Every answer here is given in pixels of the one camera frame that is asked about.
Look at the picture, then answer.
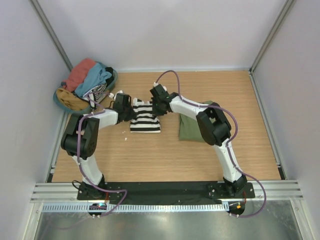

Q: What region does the black white striped top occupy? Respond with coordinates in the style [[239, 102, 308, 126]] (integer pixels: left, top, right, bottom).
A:
[[129, 97, 161, 134]]

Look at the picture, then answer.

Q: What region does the green motorcycle tank top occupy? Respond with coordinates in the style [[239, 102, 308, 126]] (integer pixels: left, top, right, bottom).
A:
[[178, 114, 205, 143]]

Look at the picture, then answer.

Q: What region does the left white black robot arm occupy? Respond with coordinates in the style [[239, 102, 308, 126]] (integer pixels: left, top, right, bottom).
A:
[[61, 91, 136, 200]]

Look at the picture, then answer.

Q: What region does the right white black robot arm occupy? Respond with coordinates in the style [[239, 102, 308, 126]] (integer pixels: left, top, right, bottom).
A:
[[150, 83, 247, 198]]

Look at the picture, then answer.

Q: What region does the narrow striped garment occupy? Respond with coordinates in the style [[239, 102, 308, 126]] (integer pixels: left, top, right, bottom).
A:
[[84, 84, 107, 111]]

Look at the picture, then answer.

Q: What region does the teal blue garment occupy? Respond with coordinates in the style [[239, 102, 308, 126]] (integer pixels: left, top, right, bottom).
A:
[[74, 62, 115, 98]]

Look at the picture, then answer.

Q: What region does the teal laundry basket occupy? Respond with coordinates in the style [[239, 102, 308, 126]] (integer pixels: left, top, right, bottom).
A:
[[53, 58, 118, 114]]

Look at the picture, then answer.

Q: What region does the red garment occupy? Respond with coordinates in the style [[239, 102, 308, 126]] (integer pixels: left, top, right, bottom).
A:
[[61, 58, 96, 92]]

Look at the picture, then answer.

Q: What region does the mustard yellow garment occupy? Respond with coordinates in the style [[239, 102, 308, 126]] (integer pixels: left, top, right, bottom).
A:
[[55, 88, 89, 111]]

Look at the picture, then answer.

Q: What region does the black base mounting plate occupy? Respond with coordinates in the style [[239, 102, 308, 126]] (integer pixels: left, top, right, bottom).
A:
[[76, 180, 256, 206]]

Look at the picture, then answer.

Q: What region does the perforated white cable duct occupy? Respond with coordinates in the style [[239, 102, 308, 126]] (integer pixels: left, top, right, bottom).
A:
[[42, 202, 229, 213]]

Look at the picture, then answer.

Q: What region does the aluminium front rail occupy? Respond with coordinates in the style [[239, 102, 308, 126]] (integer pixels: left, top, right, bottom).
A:
[[31, 180, 303, 205]]

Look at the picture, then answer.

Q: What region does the left aluminium corner post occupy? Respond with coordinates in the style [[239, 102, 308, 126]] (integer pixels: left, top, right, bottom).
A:
[[29, 0, 73, 71]]

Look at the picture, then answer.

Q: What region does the aluminium corner post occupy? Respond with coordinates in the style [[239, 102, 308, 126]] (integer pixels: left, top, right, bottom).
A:
[[29, 0, 73, 71], [248, 0, 297, 76]]

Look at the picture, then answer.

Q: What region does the right aluminium corner post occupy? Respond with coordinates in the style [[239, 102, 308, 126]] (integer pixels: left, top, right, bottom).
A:
[[248, 0, 297, 76]]

